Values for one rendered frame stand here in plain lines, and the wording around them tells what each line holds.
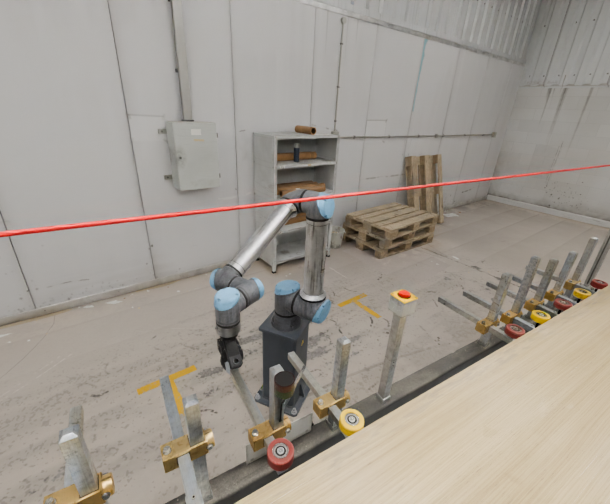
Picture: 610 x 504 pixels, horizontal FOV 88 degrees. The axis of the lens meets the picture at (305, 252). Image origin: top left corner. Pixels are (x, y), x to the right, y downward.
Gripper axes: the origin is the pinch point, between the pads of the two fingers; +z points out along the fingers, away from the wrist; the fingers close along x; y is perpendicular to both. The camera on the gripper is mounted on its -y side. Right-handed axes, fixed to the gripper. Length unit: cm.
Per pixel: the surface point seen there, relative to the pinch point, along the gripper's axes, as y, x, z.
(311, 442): -33.0, -17.8, 12.7
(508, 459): -77, -58, -7
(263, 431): -31.8, 0.8, -4.3
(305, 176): 257, -188, -19
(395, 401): -35, -59, 13
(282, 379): -36.0, -3.4, -28.6
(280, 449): -42.1, 0.0, -8.4
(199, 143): 219, -48, -65
